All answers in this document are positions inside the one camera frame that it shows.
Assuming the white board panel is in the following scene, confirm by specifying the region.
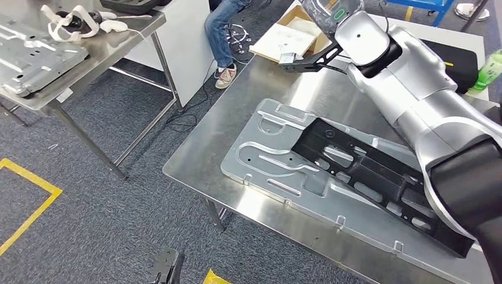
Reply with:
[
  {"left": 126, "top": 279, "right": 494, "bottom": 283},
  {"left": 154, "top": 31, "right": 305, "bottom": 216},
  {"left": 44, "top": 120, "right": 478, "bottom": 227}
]
[{"left": 124, "top": 0, "right": 217, "bottom": 109}]

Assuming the blue metal shelf rack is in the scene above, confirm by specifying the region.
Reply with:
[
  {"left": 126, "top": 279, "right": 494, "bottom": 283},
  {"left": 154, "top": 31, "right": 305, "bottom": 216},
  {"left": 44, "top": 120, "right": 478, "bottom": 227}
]
[{"left": 385, "top": 0, "right": 456, "bottom": 28}]

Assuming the chrome stool base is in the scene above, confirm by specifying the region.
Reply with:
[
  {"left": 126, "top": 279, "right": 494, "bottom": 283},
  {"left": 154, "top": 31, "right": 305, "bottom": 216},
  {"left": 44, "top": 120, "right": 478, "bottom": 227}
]
[{"left": 225, "top": 22, "right": 253, "bottom": 55}]

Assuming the black robot wheeled base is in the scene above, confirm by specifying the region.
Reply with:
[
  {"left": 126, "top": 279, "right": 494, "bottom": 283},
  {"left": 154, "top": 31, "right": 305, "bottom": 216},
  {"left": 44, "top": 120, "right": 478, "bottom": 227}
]
[{"left": 150, "top": 247, "right": 186, "bottom": 284}]

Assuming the grey stamped metal panel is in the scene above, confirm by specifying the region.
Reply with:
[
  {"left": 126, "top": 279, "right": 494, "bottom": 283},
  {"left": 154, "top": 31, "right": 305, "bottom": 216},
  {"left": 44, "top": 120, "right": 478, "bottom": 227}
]
[
  {"left": 0, "top": 14, "right": 91, "bottom": 99},
  {"left": 219, "top": 98, "right": 485, "bottom": 284}
]

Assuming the black floor cable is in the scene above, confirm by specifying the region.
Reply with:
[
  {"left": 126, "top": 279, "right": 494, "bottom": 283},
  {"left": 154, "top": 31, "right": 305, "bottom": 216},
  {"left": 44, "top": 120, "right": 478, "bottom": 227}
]
[{"left": 163, "top": 51, "right": 252, "bottom": 129}]

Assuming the open cardboard box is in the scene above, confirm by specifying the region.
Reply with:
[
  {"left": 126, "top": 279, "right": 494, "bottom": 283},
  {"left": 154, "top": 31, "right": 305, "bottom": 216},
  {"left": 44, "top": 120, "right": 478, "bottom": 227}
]
[{"left": 248, "top": 4, "right": 333, "bottom": 64}]

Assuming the white label sticker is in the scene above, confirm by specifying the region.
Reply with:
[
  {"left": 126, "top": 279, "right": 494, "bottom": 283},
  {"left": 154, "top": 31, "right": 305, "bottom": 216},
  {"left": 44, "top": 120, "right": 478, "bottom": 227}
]
[{"left": 55, "top": 88, "right": 75, "bottom": 104}]

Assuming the white VR headset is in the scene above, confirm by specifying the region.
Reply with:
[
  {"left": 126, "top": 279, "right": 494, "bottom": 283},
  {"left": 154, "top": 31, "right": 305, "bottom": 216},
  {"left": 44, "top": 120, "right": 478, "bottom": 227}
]
[{"left": 40, "top": 4, "right": 104, "bottom": 44}]

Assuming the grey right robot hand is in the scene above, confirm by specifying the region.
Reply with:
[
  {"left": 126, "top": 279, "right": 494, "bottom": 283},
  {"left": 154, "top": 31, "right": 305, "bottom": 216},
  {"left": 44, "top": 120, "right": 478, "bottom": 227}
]
[{"left": 300, "top": 0, "right": 365, "bottom": 39}]

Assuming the black camera cable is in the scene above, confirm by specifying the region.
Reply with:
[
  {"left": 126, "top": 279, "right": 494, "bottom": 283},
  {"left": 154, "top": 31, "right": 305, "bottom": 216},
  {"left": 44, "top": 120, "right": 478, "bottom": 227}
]
[{"left": 323, "top": 0, "right": 391, "bottom": 76}]

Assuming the person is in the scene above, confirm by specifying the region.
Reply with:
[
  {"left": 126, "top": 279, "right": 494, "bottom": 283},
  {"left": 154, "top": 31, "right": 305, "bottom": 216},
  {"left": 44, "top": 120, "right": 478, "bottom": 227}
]
[{"left": 203, "top": 0, "right": 253, "bottom": 90}]

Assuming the black license plate frame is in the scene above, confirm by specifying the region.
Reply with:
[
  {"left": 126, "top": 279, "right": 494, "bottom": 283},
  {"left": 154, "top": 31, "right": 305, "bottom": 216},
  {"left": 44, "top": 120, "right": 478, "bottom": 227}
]
[{"left": 291, "top": 117, "right": 476, "bottom": 260}]

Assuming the white headset cable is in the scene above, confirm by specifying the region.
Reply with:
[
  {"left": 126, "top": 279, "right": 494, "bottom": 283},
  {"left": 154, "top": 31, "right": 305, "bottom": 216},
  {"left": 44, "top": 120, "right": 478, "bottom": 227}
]
[{"left": 115, "top": 14, "right": 157, "bottom": 47}]

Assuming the stainless steel workbench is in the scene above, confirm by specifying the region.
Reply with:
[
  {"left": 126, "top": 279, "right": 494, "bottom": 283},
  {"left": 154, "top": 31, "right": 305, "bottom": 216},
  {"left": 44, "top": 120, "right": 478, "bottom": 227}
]
[
  {"left": 162, "top": 54, "right": 502, "bottom": 284},
  {"left": 0, "top": 0, "right": 184, "bottom": 182}
]

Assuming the green plastic bottle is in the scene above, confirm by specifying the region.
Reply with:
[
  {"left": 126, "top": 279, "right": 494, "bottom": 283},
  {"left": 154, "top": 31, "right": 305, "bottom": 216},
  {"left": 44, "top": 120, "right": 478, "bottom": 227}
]
[{"left": 468, "top": 48, "right": 502, "bottom": 96}]

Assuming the yellow floor tape square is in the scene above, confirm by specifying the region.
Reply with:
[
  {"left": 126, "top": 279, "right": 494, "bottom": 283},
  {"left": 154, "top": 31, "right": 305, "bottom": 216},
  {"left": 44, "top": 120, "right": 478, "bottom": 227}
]
[{"left": 201, "top": 268, "right": 233, "bottom": 284}]

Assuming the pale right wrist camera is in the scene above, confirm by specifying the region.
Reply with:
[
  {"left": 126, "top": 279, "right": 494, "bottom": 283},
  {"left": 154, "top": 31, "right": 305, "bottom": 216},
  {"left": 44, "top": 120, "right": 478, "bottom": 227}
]
[{"left": 277, "top": 41, "right": 349, "bottom": 75}]

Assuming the black soft case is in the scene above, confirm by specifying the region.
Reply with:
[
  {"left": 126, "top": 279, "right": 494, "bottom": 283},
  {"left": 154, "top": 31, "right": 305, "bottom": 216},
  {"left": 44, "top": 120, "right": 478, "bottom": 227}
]
[{"left": 421, "top": 38, "right": 480, "bottom": 96}]

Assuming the black plastic tray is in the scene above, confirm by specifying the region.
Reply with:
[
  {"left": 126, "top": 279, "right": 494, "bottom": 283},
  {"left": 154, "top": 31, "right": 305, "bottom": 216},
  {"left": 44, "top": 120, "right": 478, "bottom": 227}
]
[{"left": 99, "top": 0, "right": 174, "bottom": 17}]

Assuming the chrome barrier stanchion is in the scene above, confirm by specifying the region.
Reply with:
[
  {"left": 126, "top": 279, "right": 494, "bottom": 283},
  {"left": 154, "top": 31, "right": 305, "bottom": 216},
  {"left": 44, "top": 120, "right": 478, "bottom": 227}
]
[{"left": 454, "top": 0, "right": 492, "bottom": 33}]

